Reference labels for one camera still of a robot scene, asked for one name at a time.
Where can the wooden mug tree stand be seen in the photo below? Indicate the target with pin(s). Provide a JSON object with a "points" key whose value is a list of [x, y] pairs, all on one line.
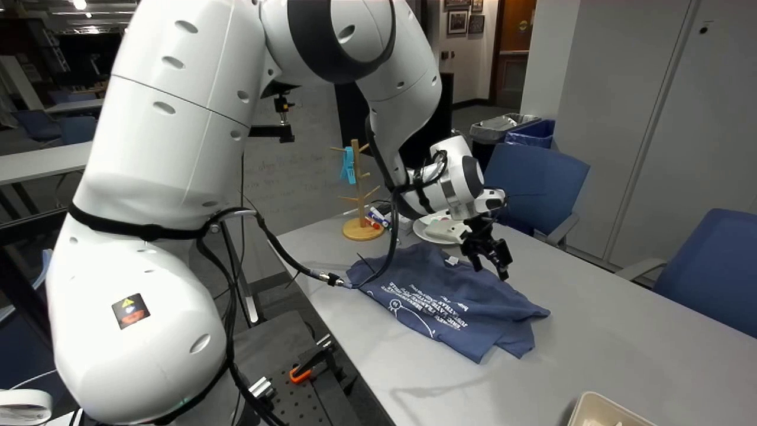
{"points": [[358, 226]]}

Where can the beige tray with utensils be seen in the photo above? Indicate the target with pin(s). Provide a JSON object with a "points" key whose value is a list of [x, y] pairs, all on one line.
{"points": [[598, 409]]}

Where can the white bowl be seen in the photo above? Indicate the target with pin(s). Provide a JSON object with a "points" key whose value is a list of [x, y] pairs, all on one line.
{"points": [[419, 231]]}

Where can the blue office chair near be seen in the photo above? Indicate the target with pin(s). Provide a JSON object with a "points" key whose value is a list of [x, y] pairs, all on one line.
{"points": [[716, 270]]}

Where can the blue office chair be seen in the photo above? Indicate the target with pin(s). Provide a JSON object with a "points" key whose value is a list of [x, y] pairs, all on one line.
{"points": [[716, 270], [541, 186]]}

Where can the orange black clamp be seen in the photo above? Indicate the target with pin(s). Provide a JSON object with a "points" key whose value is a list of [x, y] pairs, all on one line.
{"points": [[309, 365]]}

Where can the blue T-shirt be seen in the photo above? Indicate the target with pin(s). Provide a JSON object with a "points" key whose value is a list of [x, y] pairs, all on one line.
{"points": [[449, 302]]}

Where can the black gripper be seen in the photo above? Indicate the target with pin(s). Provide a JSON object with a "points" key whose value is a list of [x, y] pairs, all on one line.
{"points": [[482, 244]]}

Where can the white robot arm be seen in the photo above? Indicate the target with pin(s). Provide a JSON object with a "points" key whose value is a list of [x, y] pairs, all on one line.
{"points": [[135, 334]]}

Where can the blue office chair far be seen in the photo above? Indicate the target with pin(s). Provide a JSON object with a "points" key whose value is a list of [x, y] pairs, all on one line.
{"points": [[541, 186]]}

